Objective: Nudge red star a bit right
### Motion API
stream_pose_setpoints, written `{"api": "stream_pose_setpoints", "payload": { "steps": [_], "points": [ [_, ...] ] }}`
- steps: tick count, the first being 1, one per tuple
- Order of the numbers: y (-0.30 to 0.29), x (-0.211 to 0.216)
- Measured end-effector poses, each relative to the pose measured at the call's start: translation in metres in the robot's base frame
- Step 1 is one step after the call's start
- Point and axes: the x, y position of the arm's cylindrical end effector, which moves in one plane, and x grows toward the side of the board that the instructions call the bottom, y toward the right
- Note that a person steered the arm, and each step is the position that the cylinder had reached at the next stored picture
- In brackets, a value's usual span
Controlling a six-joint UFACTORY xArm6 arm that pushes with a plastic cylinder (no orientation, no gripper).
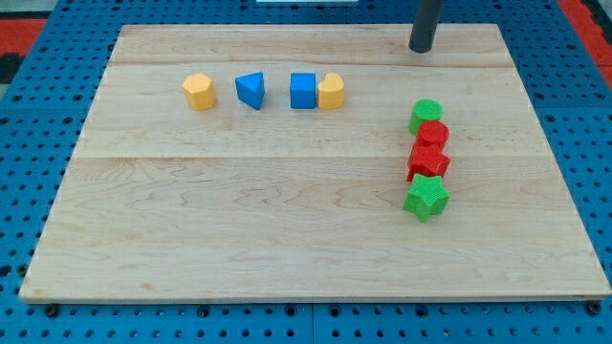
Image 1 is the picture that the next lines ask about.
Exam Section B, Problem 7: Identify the red star block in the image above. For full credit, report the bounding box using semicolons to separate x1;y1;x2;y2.
406;144;451;182

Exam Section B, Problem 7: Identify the green star block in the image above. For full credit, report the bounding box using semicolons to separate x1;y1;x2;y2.
403;174;450;223

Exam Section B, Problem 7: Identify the light wooden board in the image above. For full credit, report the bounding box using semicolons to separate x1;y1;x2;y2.
19;24;611;304

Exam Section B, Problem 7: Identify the yellow heart block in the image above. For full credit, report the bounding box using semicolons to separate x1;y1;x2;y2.
317;73;344;110

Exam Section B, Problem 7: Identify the blue cube block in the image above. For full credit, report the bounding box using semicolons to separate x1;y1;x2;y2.
290;73;317;109

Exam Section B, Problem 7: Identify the blue triangle block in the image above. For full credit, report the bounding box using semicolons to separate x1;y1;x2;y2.
235;72;265;110

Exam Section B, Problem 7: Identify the red cylinder block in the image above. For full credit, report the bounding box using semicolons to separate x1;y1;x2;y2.
414;120;450;150

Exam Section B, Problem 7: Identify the green cylinder block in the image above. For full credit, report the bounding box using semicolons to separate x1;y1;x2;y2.
407;98;444;135

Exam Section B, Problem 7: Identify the yellow hexagon block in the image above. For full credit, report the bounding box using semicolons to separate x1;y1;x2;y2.
183;74;216;111

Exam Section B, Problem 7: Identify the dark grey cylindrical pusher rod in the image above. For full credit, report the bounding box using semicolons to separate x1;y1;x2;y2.
408;0;444;54

